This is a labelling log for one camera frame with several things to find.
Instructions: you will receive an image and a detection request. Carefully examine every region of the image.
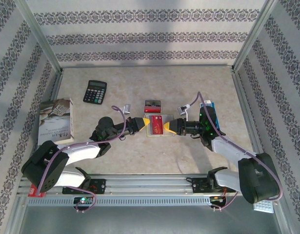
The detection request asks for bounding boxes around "black card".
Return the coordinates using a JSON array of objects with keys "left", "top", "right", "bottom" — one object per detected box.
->
[{"left": 144, "top": 99, "right": 162, "bottom": 107}]

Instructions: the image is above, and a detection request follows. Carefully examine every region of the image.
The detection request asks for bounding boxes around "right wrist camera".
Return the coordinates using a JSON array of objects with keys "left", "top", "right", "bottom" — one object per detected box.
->
[{"left": 177, "top": 104, "right": 191, "bottom": 121}]

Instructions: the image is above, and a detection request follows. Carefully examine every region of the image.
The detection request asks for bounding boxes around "paperback book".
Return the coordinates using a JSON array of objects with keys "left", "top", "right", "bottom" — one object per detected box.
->
[{"left": 37, "top": 97, "right": 75, "bottom": 146}]

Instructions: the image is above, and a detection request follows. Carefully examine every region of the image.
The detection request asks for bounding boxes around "black desk calculator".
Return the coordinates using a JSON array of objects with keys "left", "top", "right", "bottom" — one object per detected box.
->
[{"left": 82, "top": 79, "right": 108, "bottom": 105}]

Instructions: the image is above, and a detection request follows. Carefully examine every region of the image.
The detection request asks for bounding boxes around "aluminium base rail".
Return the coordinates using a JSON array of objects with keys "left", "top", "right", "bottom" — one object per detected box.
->
[{"left": 18, "top": 173, "right": 243, "bottom": 197}]

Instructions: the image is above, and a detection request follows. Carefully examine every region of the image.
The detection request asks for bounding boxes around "red cardboard box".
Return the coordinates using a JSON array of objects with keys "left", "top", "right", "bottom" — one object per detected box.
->
[{"left": 27, "top": 185, "right": 47, "bottom": 197}]

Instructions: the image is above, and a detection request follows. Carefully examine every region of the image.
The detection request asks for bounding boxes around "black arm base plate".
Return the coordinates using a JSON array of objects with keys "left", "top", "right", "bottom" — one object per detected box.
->
[
  {"left": 186, "top": 177, "right": 237, "bottom": 195},
  {"left": 62, "top": 179, "right": 107, "bottom": 195}
]

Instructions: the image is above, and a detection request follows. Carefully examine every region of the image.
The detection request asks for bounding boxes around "gold scientific calculator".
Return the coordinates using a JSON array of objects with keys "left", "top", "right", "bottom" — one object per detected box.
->
[{"left": 253, "top": 200, "right": 275, "bottom": 214}]

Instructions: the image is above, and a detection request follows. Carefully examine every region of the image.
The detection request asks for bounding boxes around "aluminium back strip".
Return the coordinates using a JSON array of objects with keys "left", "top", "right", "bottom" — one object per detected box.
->
[{"left": 59, "top": 63, "right": 233, "bottom": 69}]

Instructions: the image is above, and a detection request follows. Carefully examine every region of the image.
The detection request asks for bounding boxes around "red card box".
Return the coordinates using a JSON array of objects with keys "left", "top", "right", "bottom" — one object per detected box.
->
[{"left": 143, "top": 106, "right": 162, "bottom": 114}]

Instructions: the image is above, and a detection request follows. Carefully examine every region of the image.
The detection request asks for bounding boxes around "aluminium side rail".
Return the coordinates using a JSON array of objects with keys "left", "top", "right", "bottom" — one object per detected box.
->
[
  {"left": 27, "top": 69, "right": 65, "bottom": 176},
  {"left": 231, "top": 69, "right": 269, "bottom": 175}
]

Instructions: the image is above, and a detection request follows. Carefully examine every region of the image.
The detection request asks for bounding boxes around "red VIP card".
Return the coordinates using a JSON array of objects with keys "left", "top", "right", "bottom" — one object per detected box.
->
[{"left": 151, "top": 115, "right": 164, "bottom": 136}]

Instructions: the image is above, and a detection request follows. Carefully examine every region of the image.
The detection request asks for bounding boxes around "grey slotted cable duct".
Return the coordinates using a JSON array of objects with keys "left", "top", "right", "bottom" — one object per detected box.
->
[{"left": 26, "top": 196, "right": 213, "bottom": 207}]

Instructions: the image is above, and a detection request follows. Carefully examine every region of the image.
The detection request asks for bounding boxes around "clear plastic card holder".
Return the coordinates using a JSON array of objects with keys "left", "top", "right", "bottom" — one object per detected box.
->
[{"left": 146, "top": 113, "right": 176, "bottom": 137}]

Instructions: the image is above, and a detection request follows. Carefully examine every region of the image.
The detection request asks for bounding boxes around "aluminium frame post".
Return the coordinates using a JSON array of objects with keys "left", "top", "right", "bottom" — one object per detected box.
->
[
  {"left": 14, "top": 0, "right": 62, "bottom": 73},
  {"left": 231, "top": 0, "right": 281, "bottom": 73}
]

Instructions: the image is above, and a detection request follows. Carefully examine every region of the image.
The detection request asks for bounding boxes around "blue white ruler set pouch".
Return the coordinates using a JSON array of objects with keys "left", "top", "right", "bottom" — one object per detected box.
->
[{"left": 199, "top": 99, "right": 221, "bottom": 130}]

